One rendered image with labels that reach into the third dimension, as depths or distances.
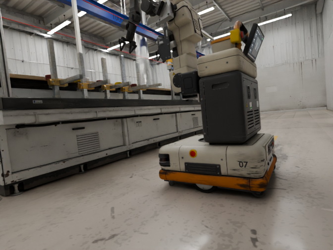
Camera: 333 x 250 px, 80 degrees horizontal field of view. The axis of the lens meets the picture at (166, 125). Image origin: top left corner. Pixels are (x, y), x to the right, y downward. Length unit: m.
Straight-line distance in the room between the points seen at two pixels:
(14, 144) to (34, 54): 8.29
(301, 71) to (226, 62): 10.92
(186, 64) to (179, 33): 0.24
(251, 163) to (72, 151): 1.59
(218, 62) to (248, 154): 0.52
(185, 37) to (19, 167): 1.58
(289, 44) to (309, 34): 0.85
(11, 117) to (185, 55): 1.24
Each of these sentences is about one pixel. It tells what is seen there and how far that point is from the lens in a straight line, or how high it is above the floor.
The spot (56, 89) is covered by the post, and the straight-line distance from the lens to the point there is 1.78.
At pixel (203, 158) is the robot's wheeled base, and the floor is 0.21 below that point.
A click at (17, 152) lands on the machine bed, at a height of 0.32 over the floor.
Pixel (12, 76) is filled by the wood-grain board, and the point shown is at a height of 0.88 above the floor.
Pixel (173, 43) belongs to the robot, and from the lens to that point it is 1.53.
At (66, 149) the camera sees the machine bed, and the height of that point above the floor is 0.26.
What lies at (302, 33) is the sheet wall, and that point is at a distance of 12.38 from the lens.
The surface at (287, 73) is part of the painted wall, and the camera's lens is 12.05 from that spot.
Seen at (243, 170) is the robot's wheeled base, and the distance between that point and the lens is 1.14.
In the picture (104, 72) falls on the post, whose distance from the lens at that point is 2.09.
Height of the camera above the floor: 0.49
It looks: 3 degrees down
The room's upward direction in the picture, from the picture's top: 6 degrees counter-clockwise
